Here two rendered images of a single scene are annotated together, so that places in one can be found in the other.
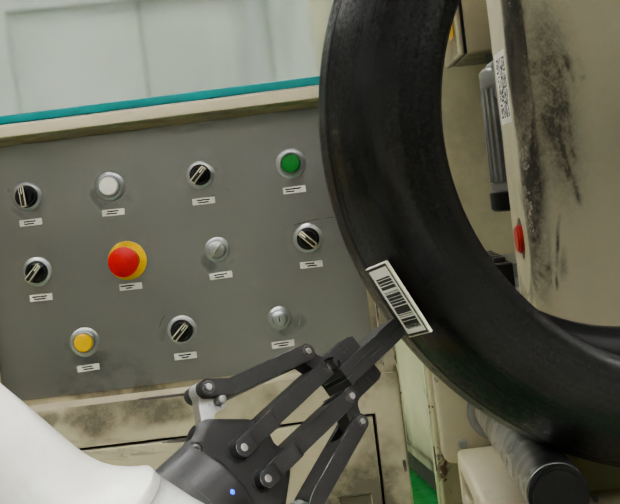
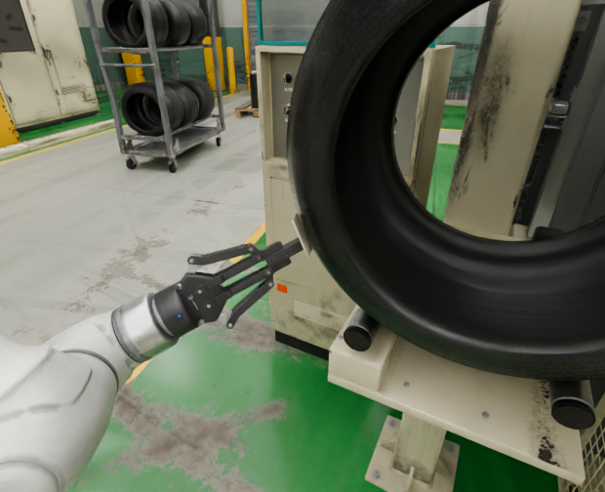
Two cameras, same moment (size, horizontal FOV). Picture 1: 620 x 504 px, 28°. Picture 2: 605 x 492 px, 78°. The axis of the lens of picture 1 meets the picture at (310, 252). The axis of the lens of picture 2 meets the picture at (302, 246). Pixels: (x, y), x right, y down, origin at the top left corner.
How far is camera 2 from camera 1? 57 cm
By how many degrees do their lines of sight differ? 37
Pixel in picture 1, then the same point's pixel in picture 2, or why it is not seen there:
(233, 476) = (181, 308)
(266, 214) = not seen: hidden behind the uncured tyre
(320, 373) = (254, 260)
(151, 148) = not seen: hidden behind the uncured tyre
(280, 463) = (218, 300)
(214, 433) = (189, 281)
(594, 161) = (502, 142)
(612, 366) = (390, 307)
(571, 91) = (504, 99)
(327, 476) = (243, 306)
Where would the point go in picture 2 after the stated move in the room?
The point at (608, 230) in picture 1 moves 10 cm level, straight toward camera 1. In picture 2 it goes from (496, 179) to (479, 193)
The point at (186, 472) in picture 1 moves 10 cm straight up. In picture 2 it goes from (163, 301) to (148, 239)
